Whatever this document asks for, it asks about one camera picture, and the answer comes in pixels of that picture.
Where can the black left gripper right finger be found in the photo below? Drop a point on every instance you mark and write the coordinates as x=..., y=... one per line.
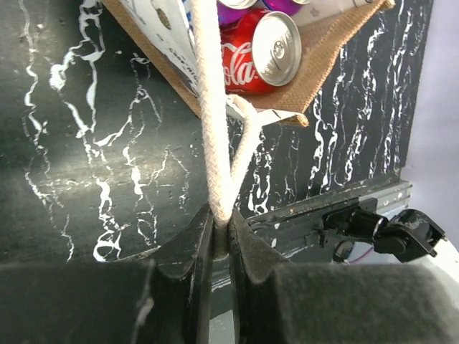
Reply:
x=277, y=301

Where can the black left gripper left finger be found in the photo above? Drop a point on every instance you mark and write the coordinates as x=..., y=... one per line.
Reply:
x=162, y=298

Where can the red cola can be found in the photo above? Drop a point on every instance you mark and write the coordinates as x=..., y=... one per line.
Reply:
x=261, y=52

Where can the canvas tote bag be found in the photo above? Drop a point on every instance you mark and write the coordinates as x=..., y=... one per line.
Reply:
x=188, y=55

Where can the purple soda can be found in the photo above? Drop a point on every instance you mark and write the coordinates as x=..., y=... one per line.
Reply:
x=229, y=11
x=287, y=6

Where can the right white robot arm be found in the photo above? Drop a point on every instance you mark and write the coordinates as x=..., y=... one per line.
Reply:
x=412, y=237

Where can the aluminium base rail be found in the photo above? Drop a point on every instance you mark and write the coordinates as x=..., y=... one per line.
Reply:
x=291, y=229

